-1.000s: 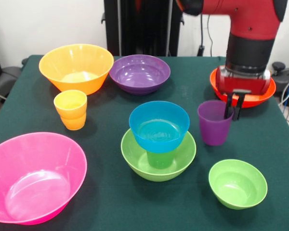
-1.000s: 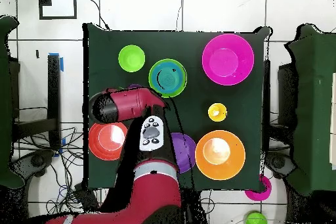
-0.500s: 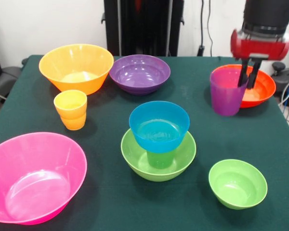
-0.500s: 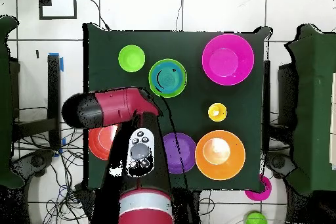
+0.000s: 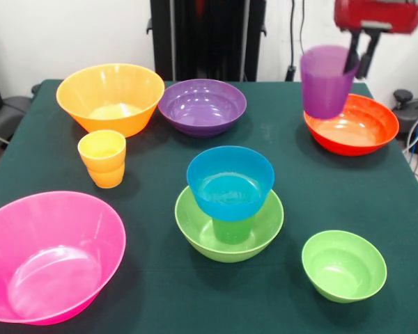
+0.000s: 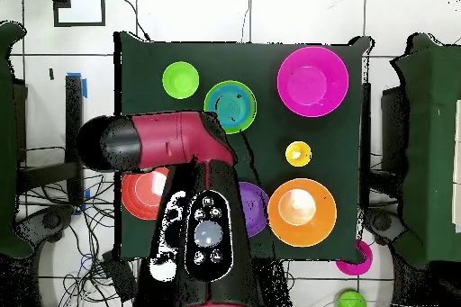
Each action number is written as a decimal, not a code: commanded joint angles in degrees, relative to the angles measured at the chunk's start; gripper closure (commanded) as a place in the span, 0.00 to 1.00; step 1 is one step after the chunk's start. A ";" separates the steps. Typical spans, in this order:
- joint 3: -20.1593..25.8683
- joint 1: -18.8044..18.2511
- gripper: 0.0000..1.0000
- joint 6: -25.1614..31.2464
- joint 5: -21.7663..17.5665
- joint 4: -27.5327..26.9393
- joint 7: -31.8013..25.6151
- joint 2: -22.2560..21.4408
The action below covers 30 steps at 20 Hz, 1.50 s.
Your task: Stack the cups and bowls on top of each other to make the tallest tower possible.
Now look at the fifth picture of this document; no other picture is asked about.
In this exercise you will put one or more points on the purple plastic cup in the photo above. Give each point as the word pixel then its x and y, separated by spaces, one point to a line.
pixel 324 94

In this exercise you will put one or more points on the large pink plastic bowl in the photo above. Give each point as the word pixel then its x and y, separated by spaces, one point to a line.
pixel 52 264

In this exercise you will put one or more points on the yellow plastic cup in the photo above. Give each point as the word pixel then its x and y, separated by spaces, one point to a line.
pixel 102 167

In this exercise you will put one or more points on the red plastic bowl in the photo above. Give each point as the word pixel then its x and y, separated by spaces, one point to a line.
pixel 362 135

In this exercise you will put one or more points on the purple plastic bowl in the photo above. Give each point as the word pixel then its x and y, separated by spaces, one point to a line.
pixel 202 111

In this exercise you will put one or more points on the large green plastic bowl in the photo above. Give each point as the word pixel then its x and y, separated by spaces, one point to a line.
pixel 264 236

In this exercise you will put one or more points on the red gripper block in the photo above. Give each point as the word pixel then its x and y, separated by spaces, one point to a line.
pixel 379 14

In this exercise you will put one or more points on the blue plastic bowl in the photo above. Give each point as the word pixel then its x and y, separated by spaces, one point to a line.
pixel 230 208

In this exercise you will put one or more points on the orange plastic bowl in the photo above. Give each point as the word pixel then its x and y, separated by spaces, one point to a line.
pixel 108 118

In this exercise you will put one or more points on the dark green table cloth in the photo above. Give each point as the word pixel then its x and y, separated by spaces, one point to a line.
pixel 209 313

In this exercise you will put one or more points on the green plastic cup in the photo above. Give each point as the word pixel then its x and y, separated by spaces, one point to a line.
pixel 231 231

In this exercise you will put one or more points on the black pedestal leg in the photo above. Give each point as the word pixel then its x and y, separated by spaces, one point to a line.
pixel 14 111
pixel 407 118

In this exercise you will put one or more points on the small green plastic bowl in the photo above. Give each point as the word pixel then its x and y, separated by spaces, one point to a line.
pixel 343 275

